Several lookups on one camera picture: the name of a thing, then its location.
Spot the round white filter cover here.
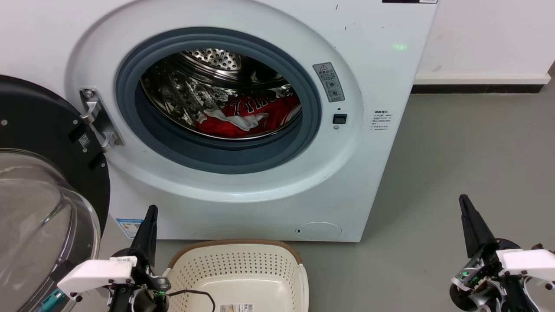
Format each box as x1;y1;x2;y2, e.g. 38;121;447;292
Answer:
296;222;342;240

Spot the grey warning sticker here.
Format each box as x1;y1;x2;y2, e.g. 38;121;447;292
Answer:
313;62;346;103

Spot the silver metal door hinge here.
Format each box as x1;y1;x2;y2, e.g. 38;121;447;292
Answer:
80;88;125;153

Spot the cream plastic laundry basket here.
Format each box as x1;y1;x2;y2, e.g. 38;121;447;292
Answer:
163;239;309;312

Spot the blue energy label sticker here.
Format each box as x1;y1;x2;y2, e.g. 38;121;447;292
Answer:
115;218;144;239

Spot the white wall baseboard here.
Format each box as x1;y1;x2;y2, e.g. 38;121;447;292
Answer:
412;73;552;85

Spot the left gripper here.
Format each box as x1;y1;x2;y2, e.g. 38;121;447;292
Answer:
108;205;172;312

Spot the stainless steel washing machine drum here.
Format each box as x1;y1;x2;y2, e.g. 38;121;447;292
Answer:
140;48;303;141

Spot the white text label sticker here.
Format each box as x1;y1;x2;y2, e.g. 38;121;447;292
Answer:
371;109;393;132

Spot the grey rubber door gasket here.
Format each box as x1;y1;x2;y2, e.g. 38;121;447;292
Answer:
115;27;322;175

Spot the teal plastic connector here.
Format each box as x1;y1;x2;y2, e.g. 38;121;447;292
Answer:
36;289;66;312

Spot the clear glass door bowl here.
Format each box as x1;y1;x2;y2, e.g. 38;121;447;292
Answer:
0;149;101;312

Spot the white front-load washing machine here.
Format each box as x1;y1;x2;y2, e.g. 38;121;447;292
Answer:
0;0;439;242

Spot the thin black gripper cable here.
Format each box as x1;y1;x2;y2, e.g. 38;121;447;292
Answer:
167;289;216;312

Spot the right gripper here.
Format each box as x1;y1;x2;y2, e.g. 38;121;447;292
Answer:
450;195;541;312

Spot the black round washer door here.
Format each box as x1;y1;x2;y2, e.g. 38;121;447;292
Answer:
0;75;111;312

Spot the red and white jersey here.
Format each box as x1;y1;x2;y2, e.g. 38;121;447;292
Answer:
194;96;302;139

